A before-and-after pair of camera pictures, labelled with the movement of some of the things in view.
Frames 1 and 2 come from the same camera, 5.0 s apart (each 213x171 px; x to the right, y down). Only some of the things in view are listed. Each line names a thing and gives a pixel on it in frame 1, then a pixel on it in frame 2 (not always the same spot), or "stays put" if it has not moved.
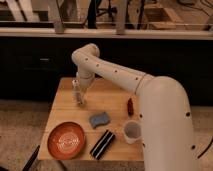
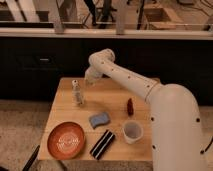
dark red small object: [130, 107] stays put
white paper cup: [132, 131] stays put
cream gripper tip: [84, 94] to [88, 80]
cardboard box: [160, 18] stays put
